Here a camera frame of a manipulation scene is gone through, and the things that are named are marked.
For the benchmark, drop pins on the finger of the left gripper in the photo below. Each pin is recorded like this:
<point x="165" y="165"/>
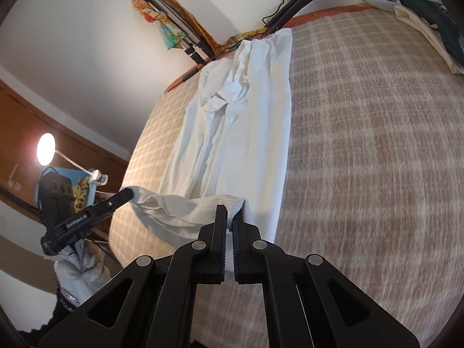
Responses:
<point x="105" y="208"/>

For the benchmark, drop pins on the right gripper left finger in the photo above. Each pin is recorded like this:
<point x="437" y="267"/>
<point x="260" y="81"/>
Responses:
<point x="150" y="302"/>

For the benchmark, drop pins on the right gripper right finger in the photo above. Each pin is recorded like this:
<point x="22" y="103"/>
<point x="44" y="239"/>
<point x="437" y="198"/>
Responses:
<point x="309" y="302"/>

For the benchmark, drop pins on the white t-shirt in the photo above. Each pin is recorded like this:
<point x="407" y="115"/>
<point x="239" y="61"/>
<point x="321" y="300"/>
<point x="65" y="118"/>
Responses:
<point x="232" y="148"/>

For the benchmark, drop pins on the leopard print clothes pile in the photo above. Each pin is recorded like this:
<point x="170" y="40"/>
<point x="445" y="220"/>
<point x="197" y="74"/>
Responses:
<point x="80" y="193"/>

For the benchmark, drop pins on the folded teal and cream clothes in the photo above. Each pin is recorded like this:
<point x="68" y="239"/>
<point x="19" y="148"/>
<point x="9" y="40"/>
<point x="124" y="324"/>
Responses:
<point x="435" y="23"/>

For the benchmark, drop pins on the left gloved hand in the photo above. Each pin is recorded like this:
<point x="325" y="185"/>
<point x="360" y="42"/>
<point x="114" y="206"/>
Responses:
<point x="81" y="273"/>

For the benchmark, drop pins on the blue chair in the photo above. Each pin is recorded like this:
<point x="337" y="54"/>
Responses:
<point x="54" y="196"/>

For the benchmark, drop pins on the checkered beige bed blanket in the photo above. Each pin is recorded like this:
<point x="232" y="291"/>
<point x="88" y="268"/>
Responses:
<point x="374" y="180"/>

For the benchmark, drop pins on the orange patterned scarf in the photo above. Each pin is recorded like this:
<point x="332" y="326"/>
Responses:
<point x="164" y="27"/>

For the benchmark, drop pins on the black folded tripod stand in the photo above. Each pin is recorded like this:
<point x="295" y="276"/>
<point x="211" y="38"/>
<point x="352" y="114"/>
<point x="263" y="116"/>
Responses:
<point x="284" y="14"/>

